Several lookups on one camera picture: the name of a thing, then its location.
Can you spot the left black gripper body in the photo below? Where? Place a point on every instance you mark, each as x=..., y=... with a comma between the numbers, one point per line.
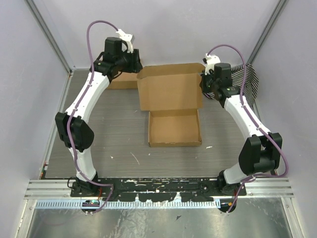
x=129, y=62

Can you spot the aluminium front rail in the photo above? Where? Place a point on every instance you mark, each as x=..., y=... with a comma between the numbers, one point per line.
x=261, y=187

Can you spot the aluminium corner post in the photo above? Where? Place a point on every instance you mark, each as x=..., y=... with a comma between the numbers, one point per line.
x=277, y=11
x=48, y=34

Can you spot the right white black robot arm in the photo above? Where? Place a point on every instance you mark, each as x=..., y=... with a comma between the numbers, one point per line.
x=259, y=153

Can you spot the left aluminium corner post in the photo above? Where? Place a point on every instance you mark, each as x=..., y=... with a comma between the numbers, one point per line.
x=48, y=34

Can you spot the closed brown cardboard box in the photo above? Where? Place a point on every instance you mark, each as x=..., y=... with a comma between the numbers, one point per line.
x=124, y=81

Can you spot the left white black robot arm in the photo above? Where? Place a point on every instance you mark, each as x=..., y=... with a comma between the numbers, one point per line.
x=118, y=56

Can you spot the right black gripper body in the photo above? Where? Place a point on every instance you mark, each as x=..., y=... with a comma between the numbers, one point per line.
x=208, y=83

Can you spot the white slotted cable duct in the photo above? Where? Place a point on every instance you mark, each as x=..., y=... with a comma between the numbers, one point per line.
x=82, y=203

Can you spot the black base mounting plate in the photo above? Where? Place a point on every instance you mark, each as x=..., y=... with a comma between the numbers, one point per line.
x=154, y=189

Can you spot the right aluminium corner post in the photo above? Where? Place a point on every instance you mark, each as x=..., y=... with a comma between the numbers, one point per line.
x=277, y=11

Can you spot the black white striped cloth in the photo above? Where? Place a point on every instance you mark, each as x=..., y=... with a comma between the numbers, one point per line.
x=236, y=81

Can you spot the brown cardboard box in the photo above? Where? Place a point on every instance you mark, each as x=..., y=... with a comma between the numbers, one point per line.
x=172, y=96
x=124, y=81

